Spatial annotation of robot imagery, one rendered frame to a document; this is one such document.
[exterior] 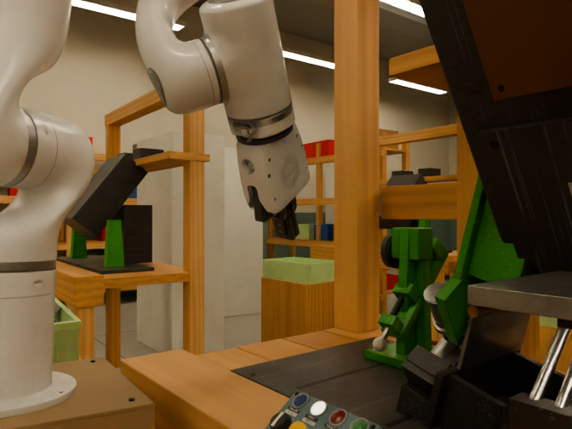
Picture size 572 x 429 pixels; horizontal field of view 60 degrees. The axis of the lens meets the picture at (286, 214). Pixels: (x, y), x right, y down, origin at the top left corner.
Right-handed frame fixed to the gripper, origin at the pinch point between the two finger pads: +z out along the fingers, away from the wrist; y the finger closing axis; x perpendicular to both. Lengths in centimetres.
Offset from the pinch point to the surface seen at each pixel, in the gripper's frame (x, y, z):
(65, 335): 56, -15, 32
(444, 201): -6, 55, 30
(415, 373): -19.6, -2.4, 20.6
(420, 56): -2, 53, -7
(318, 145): 303, 479, 267
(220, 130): 519, 520, 282
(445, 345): -21.9, 4.0, 20.4
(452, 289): -23.3, 2.8, 7.5
